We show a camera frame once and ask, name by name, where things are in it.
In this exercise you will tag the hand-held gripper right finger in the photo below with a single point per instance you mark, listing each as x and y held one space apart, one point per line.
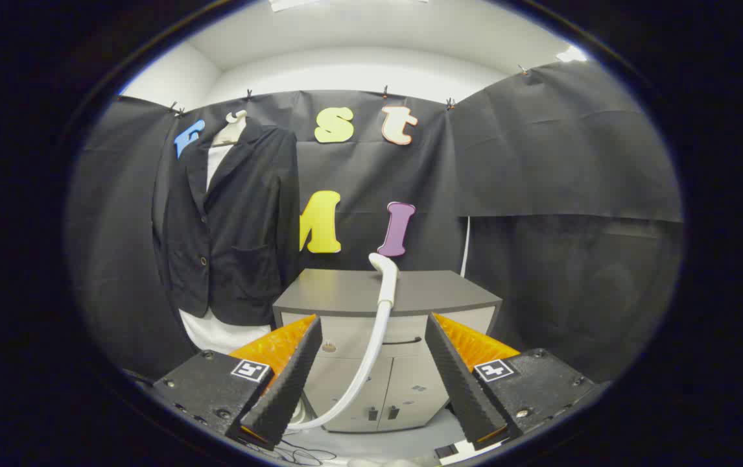
459 383

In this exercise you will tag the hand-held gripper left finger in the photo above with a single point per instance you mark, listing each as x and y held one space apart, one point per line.
290 383

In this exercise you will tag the white garment steamer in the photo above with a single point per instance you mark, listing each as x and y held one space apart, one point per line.
386 285

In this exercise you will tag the black suit jacket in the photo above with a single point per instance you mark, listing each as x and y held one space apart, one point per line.
242 227

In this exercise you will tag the grey cabinet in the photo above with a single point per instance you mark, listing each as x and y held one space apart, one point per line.
345 292

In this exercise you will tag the black backdrop cloth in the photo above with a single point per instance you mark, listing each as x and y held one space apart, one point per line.
540 162

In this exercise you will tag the long ceiling light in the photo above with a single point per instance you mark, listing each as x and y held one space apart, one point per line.
287 4

